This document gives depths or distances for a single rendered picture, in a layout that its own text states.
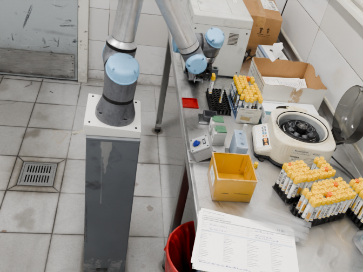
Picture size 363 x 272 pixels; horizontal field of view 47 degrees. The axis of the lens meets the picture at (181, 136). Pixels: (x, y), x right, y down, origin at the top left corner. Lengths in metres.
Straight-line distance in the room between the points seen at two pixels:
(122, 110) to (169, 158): 1.36
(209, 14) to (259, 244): 1.05
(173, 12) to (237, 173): 0.59
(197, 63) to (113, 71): 0.29
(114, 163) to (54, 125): 1.47
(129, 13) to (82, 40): 1.86
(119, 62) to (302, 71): 0.96
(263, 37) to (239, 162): 1.12
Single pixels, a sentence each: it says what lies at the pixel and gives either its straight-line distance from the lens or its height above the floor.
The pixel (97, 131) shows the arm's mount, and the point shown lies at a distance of 1.57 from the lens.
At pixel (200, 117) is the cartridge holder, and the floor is 0.89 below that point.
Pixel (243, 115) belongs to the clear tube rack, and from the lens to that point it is 1.76.
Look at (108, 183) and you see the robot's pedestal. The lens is 1.73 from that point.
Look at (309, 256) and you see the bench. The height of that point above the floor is 0.88.
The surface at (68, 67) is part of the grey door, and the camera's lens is 3.49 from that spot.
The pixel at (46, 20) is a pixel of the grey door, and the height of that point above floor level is 0.50.
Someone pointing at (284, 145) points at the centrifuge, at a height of 0.98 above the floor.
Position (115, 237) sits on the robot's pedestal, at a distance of 1.98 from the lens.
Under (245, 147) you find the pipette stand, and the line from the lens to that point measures 1.48.
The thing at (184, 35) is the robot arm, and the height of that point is 1.27.
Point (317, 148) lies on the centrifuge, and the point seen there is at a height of 0.99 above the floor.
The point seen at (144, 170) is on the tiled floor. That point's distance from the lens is 2.74.
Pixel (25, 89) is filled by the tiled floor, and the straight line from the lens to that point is 3.46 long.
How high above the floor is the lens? 1.86
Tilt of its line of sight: 37 degrees down
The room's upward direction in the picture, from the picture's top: 11 degrees clockwise
